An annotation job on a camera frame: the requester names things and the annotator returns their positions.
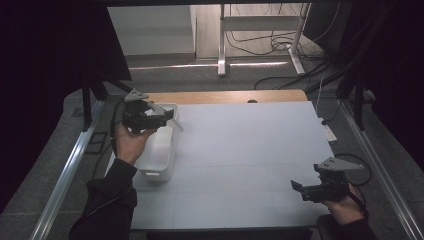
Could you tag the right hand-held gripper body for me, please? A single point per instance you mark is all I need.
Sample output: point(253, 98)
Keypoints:
point(328, 191)

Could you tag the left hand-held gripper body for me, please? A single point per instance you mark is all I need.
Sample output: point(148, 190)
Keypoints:
point(138, 120)

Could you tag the white plastic storage bin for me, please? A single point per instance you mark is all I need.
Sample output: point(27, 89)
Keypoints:
point(160, 150)

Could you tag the person's left hand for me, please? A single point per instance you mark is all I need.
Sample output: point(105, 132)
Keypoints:
point(130, 145)

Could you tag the person's right hand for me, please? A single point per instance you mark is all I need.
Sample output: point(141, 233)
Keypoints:
point(348, 210)

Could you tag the white table mat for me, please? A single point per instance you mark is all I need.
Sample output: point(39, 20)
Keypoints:
point(250, 186)

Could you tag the dark floor plate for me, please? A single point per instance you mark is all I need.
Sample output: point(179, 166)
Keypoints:
point(96, 142)

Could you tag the wooden table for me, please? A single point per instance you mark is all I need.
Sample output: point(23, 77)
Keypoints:
point(216, 97)

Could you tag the black metal stand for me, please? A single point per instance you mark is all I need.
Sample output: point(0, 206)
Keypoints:
point(87, 103)
point(359, 106)

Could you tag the white power strip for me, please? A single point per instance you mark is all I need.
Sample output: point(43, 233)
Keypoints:
point(329, 133)

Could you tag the white cabinet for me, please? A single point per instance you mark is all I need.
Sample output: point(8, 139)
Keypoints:
point(153, 30)

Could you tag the black curtain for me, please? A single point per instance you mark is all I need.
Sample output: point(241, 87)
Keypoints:
point(393, 83)
point(43, 83)

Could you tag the aluminium frame rail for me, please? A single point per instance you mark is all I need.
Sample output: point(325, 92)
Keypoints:
point(380, 173)
point(66, 176)

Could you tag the white desk frame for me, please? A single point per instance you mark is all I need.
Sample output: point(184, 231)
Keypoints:
point(221, 40)

